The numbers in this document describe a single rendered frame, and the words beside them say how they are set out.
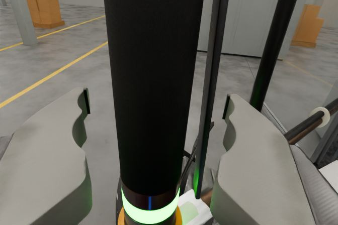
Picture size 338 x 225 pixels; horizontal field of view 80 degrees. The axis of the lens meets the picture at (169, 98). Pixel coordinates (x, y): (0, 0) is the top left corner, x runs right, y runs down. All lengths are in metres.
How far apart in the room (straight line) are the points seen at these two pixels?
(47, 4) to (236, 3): 5.92
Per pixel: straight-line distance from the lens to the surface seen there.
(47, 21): 8.46
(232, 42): 5.77
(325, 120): 0.38
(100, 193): 2.13
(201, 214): 0.20
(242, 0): 5.62
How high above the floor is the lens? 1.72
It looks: 31 degrees down
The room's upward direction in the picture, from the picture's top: 4 degrees clockwise
